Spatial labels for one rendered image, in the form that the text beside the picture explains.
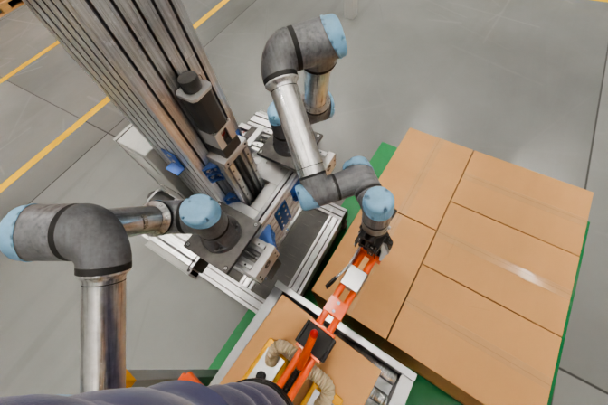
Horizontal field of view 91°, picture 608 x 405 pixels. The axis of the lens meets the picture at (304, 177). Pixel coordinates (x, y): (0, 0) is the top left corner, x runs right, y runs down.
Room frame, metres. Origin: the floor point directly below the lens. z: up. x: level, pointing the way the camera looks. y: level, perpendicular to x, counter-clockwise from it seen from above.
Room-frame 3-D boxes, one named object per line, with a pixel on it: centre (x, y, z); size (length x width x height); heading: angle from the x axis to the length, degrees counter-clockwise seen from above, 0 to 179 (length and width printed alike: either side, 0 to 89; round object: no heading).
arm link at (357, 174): (0.42, -0.14, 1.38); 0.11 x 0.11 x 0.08; 6
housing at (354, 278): (0.23, -0.08, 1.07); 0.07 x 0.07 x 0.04; 43
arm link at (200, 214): (0.52, 0.37, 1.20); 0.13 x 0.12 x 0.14; 76
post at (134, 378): (0.11, 0.76, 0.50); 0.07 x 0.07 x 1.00; 45
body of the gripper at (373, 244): (0.31, -0.16, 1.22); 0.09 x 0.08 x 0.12; 133
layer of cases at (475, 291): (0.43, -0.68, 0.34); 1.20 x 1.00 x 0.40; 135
